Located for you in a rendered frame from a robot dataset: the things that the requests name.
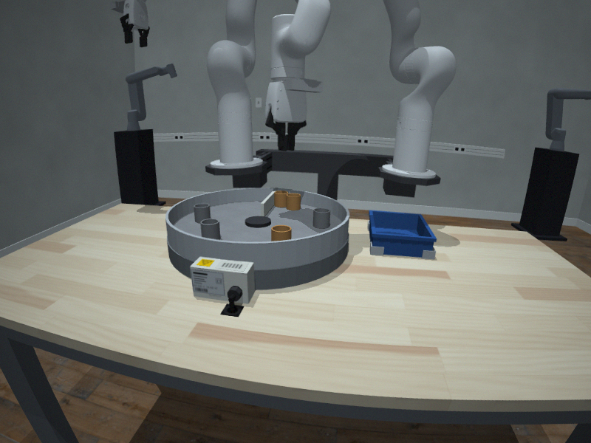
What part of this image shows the bronze bushing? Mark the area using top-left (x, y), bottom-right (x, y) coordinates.
top-left (274, 190), bottom-right (288, 207)
top-left (286, 193), bottom-right (301, 210)
top-left (271, 225), bottom-right (292, 241)

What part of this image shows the blue shallow tray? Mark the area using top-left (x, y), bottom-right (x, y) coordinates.
top-left (369, 210), bottom-right (437, 258)

